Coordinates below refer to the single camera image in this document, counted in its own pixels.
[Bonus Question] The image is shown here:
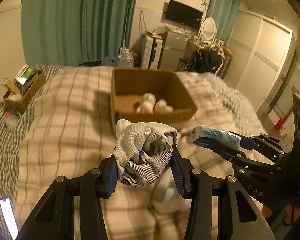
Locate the grey white sock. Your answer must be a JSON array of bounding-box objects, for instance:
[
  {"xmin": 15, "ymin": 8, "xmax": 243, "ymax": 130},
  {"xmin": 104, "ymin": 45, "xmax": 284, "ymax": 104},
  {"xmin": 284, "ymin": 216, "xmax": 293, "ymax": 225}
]
[{"xmin": 113, "ymin": 119, "xmax": 178, "ymax": 187}]

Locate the white plush toy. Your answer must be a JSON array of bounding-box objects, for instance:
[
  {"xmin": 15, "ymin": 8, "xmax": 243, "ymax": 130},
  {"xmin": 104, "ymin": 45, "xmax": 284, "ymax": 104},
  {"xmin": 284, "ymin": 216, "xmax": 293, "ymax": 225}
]
[{"xmin": 135, "ymin": 93, "xmax": 173, "ymax": 114}]

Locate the white tape roll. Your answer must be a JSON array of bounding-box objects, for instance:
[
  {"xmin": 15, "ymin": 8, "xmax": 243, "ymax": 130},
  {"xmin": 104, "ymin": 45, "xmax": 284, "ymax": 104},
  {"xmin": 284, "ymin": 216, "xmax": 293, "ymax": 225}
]
[{"xmin": 150, "ymin": 170, "xmax": 180, "ymax": 215}]

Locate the person right hand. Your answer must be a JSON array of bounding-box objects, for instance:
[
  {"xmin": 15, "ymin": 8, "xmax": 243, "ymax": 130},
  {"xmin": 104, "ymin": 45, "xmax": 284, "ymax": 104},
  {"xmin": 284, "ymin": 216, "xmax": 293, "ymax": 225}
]
[{"xmin": 261, "ymin": 203, "xmax": 300, "ymax": 226}]

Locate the red fire extinguisher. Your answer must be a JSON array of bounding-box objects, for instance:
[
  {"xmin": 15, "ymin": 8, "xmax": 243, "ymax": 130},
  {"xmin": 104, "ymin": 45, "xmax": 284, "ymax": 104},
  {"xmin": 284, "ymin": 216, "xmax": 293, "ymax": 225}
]
[{"xmin": 274, "ymin": 118, "xmax": 285, "ymax": 130}]

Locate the white smartphone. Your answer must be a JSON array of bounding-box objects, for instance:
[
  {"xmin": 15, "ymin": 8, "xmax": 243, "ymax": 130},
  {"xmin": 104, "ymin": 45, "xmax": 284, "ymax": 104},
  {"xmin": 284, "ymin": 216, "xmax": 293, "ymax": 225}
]
[{"xmin": 0, "ymin": 198, "xmax": 19, "ymax": 240}]

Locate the green checkered bed sheet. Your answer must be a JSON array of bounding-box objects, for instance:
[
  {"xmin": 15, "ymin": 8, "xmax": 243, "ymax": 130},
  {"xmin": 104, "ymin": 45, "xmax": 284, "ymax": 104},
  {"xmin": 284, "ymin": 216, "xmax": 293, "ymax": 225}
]
[{"xmin": 0, "ymin": 64, "xmax": 268, "ymax": 240}]

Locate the beige plaid blanket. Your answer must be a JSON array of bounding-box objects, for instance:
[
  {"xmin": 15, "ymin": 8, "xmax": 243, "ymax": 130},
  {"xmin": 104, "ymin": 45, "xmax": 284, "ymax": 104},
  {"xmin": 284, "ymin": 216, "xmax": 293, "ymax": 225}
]
[{"xmin": 14, "ymin": 65, "xmax": 273, "ymax": 240}]

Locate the white louvered wardrobe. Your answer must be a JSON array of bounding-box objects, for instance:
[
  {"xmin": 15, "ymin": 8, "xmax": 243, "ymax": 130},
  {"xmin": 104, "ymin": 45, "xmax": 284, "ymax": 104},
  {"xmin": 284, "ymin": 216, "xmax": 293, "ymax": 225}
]
[{"xmin": 224, "ymin": 10, "xmax": 293, "ymax": 111}]

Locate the black jacket on chair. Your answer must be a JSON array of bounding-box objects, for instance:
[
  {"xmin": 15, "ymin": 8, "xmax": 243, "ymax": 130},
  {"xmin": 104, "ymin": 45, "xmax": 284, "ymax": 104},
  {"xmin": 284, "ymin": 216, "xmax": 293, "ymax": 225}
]
[{"xmin": 178, "ymin": 49, "xmax": 223, "ymax": 74}]

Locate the small plastic bottle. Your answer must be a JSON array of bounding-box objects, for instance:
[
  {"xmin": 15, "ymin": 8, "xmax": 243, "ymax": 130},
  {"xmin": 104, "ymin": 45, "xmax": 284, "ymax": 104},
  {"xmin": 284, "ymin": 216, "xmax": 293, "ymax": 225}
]
[{"xmin": 4, "ymin": 111, "xmax": 21, "ymax": 129}]

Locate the brown cardboard box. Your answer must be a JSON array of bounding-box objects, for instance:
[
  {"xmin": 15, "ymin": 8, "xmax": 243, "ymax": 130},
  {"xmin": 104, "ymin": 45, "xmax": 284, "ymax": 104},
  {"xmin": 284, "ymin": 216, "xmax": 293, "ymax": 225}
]
[{"xmin": 110, "ymin": 68, "xmax": 197, "ymax": 130}]

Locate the dressing table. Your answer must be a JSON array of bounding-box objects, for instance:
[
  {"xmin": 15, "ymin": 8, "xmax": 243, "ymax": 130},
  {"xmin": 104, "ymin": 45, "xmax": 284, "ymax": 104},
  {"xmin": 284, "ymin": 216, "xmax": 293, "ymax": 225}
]
[{"xmin": 182, "ymin": 42, "xmax": 234, "ymax": 79}]

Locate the small cardboard box with items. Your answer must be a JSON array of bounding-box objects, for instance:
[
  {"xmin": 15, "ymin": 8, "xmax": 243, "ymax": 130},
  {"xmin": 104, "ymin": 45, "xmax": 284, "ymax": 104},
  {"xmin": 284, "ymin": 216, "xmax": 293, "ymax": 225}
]
[{"xmin": 1, "ymin": 64, "xmax": 46, "ymax": 113}]

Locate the silver mini fridge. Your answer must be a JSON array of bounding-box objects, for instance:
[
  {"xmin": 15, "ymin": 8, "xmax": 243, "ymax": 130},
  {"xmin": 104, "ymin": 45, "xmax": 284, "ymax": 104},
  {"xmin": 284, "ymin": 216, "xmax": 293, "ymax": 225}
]
[{"xmin": 159, "ymin": 31, "xmax": 189, "ymax": 71}]

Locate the white oval mirror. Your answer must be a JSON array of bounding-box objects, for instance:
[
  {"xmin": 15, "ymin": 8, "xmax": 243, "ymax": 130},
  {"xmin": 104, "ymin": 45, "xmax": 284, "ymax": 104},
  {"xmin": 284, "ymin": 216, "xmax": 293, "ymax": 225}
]
[{"xmin": 198, "ymin": 17, "xmax": 217, "ymax": 41}]

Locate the white suitcase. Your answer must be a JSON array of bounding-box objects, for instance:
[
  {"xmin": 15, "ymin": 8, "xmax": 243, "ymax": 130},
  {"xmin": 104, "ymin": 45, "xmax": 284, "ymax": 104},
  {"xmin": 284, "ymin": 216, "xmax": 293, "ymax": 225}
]
[{"xmin": 140, "ymin": 36, "xmax": 162, "ymax": 69}]

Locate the green curtain right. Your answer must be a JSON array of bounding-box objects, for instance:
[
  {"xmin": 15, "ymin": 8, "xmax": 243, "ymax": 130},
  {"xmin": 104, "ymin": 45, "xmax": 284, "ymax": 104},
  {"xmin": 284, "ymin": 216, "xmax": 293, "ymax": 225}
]
[{"xmin": 206, "ymin": 0, "xmax": 242, "ymax": 46}]

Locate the green curtain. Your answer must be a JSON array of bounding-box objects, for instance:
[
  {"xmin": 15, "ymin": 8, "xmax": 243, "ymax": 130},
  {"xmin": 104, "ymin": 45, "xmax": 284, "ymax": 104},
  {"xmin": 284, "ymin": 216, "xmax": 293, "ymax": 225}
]
[
  {"xmin": 21, "ymin": 0, "xmax": 136, "ymax": 66},
  {"xmin": 206, "ymin": 0, "xmax": 242, "ymax": 46}
]

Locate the large water bottle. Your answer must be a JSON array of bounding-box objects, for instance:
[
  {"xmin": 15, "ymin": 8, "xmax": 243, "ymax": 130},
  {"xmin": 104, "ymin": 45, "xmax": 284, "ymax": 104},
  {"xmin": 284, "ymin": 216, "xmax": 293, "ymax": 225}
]
[{"xmin": 117, "ymin": 47, "xmax": 134, "ymax": 68}]

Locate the green curtain left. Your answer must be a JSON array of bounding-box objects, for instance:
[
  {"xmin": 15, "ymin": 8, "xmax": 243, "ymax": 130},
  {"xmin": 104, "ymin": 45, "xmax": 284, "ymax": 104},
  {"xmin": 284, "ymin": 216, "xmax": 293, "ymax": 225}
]
[{"xmin": 21, "ymin": 0, "xmax": 136, "ymax": 66}]

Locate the black wall television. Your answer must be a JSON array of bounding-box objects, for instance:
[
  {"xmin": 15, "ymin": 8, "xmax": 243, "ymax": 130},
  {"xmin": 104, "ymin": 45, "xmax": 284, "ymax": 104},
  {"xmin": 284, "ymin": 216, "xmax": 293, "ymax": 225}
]
[{"xmin": 165, "ymin": 0, "xmax": 203, "ymax": 30}]

